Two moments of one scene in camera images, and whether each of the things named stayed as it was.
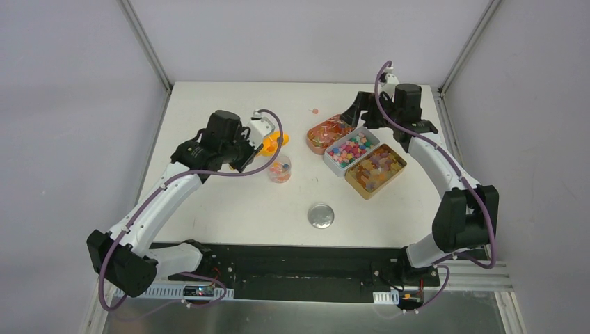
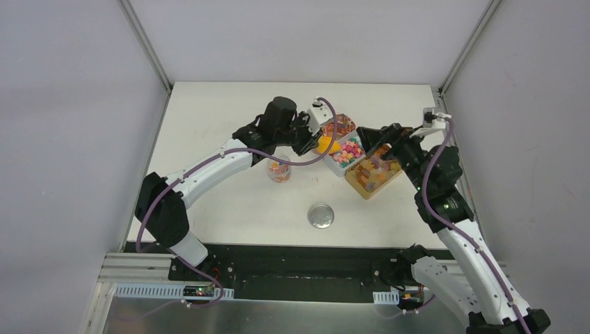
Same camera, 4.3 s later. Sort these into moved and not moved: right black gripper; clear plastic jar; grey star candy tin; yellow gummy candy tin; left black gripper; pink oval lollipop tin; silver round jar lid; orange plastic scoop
Moved: right black gripper; left black gripper; orange plastic scoop
Not moved: grey star candy tin; silver round jar lid; clear plastic jar; yellow gummy candy tin; pink oval lollipop tin
